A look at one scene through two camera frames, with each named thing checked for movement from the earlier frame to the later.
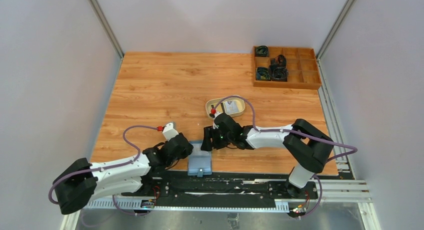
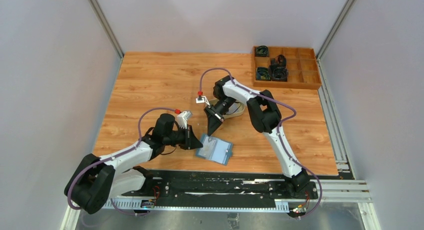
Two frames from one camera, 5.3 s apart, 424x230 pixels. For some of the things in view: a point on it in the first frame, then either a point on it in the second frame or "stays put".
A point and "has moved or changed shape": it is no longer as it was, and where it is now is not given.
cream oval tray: [232, 106] stays put
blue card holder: [199, 162] has moved or changed shape
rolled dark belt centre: [280, 60] stays put
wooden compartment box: [301, 64] stays put
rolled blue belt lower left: [263, 73] stays put
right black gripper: [210, 139] -> [213, 113]
